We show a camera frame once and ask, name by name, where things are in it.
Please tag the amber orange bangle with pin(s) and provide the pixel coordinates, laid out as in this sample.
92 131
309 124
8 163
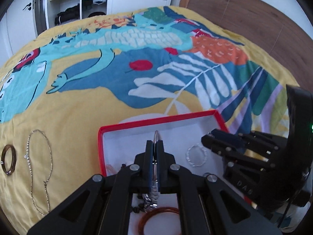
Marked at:
163 220

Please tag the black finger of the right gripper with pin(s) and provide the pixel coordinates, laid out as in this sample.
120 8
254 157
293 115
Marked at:
261 143
228 147

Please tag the wooden headboard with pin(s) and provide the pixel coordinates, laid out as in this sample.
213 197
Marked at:
265 26

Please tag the thin gold bangle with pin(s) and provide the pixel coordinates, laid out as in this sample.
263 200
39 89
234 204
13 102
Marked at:
154 173

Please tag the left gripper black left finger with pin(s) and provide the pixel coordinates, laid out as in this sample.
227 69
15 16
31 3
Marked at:
102 205

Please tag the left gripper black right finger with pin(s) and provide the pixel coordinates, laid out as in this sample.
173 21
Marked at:
206 204

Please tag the red jewelry box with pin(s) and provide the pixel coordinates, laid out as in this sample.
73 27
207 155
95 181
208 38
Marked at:
181 134

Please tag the white bedroom door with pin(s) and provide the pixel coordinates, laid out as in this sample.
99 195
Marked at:
17 28

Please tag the silver metal wristwatch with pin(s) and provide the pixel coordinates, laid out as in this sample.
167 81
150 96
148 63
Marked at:
150 200

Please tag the yellow dinosaur print duvet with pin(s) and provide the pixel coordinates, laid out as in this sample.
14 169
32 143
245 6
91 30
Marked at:
59 89

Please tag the dark tortoiseshell bangle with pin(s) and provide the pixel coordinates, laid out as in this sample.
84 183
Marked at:
8 159

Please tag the folded black clothes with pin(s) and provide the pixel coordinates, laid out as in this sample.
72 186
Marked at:
73 13

